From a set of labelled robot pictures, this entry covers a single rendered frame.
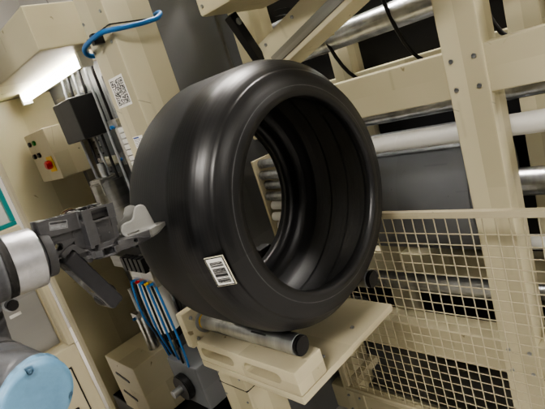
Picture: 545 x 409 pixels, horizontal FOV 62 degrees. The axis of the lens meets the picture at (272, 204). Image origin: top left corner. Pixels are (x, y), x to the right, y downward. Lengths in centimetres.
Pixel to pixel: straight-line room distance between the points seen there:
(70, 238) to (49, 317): 74
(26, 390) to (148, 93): 78
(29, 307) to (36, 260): 75
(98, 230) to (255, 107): 34
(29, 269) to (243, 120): 41
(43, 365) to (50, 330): 89
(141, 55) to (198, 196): 52
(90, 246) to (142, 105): 51
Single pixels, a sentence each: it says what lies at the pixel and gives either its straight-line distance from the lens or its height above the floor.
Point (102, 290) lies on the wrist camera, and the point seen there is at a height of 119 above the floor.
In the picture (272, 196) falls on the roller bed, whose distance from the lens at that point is 151.
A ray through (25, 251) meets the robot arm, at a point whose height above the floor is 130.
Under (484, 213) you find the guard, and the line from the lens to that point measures 115.
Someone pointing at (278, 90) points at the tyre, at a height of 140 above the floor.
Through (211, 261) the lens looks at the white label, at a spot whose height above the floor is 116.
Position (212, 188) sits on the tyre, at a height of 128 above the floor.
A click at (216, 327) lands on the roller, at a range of 116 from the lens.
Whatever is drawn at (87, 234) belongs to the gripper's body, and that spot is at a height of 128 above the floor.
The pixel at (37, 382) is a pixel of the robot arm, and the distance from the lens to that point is 60.
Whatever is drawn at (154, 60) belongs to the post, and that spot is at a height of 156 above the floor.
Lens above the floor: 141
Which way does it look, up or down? 14 degrees down
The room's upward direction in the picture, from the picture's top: 18 degrees counter-clockwise
